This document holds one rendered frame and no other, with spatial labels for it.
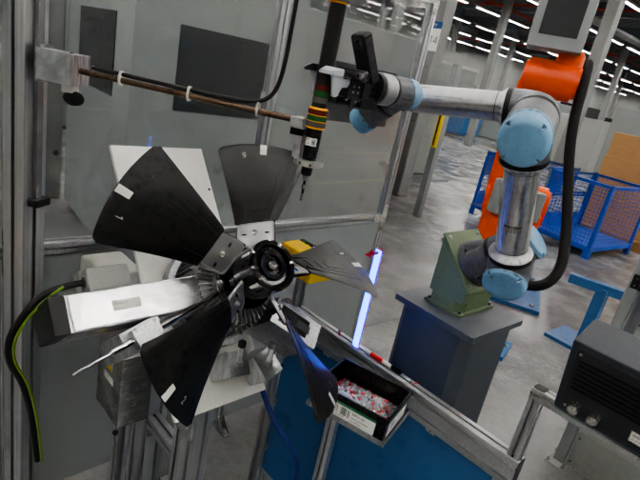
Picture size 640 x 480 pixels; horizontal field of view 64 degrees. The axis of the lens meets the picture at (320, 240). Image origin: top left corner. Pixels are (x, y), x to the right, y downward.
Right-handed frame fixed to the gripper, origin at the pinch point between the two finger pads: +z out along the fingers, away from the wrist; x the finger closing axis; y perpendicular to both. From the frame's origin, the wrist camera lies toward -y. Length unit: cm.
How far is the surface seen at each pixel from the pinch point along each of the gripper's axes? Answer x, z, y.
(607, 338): -62, -37, 40
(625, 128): 233, -1052, -4
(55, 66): 48, 35, 12
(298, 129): 1.2, 0.8, 13.5
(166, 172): 10.0, 26.2, 25.9
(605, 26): 337, -1060, -183
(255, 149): 21.2, -4.1, 22.8
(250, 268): -5.0, 12.7, 42.4
